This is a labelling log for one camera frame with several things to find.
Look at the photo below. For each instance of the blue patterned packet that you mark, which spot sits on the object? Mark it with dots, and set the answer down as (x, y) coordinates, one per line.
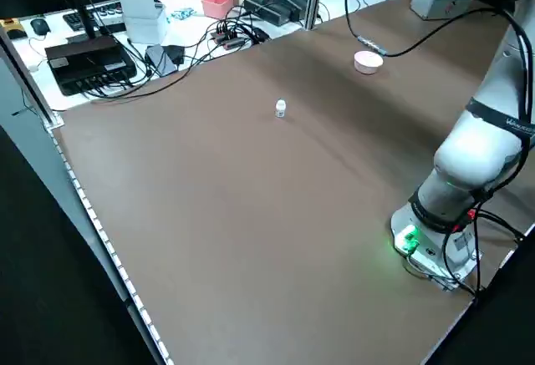
(184, 14)

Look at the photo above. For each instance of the yellow black tool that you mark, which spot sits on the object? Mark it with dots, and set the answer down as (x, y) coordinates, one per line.
(12, 31)

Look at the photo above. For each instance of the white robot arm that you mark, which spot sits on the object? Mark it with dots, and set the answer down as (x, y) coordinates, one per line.
(472, 148)

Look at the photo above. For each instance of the black computer mouse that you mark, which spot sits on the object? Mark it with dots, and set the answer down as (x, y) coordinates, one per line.
(40, 26)

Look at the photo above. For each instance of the black keyboard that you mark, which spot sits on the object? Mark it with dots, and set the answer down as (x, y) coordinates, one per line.
(110, 16)

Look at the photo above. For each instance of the black monitor stand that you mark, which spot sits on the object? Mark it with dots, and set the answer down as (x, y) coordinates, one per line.
(85, 10)

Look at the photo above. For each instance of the pink plastic bin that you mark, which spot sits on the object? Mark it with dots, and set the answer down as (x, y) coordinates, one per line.
(217, 6)

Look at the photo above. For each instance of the red usb hub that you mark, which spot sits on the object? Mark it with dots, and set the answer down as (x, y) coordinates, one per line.
(229, 41)

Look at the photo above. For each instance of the aluminium table edge rail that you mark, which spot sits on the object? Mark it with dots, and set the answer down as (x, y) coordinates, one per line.
(113, 256)

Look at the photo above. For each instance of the silver aluminium case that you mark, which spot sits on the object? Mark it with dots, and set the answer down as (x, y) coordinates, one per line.
(434, 3)

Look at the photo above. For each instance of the black network switch box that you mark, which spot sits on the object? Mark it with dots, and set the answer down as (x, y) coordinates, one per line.
(83, 62)

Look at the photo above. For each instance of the white cardboard box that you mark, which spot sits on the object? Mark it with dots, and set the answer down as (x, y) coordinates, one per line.
(144, 26)

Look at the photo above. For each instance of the black power adapter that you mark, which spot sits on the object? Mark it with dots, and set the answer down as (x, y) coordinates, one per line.
(174, 52)

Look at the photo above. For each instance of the grey power bank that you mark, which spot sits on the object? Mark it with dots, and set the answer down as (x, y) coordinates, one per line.
(159, 59)

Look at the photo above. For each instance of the aluminium frame rail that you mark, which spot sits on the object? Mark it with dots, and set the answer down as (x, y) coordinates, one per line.
(26, 76)

